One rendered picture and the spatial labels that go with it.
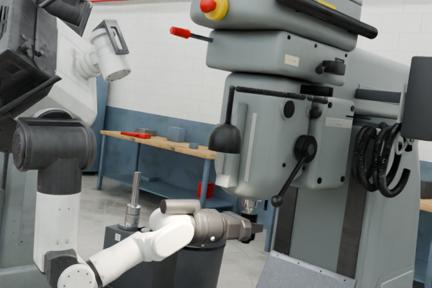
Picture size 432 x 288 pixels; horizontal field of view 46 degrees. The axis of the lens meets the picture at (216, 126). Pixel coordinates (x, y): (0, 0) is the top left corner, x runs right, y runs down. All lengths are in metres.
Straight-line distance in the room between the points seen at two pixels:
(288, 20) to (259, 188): 0.41
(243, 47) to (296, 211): 0.69
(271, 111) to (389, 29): 4.69
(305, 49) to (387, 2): 4.72
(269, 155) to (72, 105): 0.48
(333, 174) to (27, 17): 0.89
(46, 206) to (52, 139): 0.14
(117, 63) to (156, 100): 6.82
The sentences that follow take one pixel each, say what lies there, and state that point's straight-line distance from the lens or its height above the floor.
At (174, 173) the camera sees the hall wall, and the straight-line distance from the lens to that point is 7.62.
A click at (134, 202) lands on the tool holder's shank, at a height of 1.18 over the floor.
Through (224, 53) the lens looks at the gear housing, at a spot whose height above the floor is 1.67.
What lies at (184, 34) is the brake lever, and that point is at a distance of 1.24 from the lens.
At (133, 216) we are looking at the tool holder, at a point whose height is 1.14.
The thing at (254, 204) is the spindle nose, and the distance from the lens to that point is 1.35.
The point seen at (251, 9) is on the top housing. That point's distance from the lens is 1.14.
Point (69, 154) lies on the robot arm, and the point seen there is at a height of 1.40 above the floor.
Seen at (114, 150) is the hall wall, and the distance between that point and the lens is 8.73.
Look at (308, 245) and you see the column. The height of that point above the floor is 1.12.
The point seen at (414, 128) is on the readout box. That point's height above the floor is 1.54.
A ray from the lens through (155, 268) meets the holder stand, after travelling 1.64.
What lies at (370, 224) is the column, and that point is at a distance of 1.63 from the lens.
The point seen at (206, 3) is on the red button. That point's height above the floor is 1.76.
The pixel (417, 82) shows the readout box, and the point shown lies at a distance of 1.38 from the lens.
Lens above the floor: 1.55
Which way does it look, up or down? 3 degrees down
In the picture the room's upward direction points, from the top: 7 degrees clockwise
